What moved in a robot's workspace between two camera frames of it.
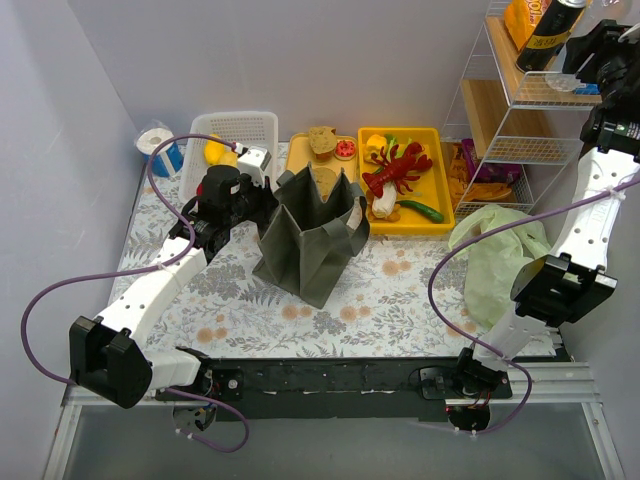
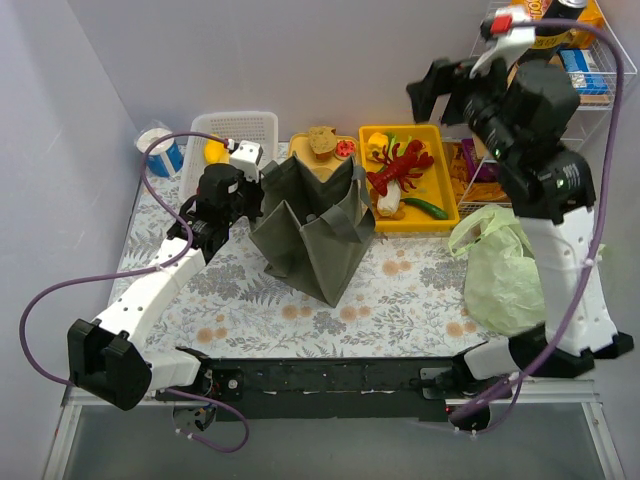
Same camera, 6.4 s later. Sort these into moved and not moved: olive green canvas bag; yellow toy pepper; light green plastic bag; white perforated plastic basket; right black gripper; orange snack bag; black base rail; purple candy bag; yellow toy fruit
Moved: right black gripper; olive green canvas bag; orange snack bag
Not moved: black base rail; yellow toy fruit; white perforated plastic basket; purple candy bag; yellow toy pepper; light green plastic bag
